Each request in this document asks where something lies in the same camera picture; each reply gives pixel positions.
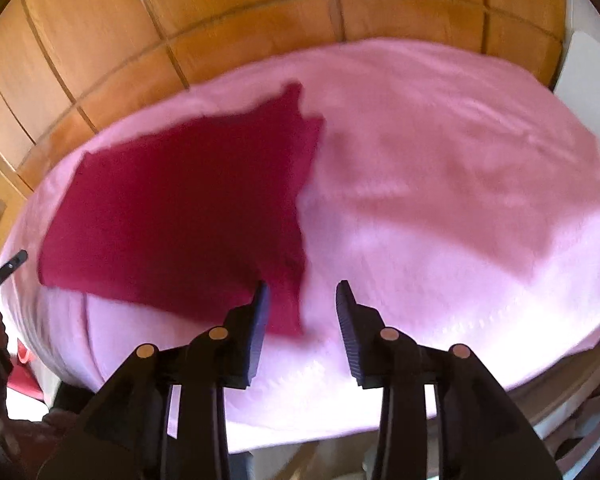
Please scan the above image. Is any dark red small garment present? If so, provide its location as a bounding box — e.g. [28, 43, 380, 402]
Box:
[38, 84, 324, 337]

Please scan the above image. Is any red object on floor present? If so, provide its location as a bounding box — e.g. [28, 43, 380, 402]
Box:
[7, 339, 44, 402]

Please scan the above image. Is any pink bedspread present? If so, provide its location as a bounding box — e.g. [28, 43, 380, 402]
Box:
[0, 39, 600, 452]

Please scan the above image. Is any white bedside table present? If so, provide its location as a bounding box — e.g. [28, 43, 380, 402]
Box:
[554, 30, 600, 141]

